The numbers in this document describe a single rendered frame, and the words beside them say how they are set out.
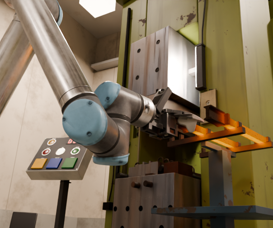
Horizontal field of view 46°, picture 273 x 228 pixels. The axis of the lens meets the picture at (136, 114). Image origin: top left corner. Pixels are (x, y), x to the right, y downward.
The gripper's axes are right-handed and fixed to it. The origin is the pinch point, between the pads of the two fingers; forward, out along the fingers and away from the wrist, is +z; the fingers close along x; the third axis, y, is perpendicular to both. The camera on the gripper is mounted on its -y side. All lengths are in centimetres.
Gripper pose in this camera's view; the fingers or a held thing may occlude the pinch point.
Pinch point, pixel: (185, 124)
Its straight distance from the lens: 109.7
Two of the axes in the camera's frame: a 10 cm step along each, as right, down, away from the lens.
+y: -0.5, 9.3, -3.5
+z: 7.1, 2.8, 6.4
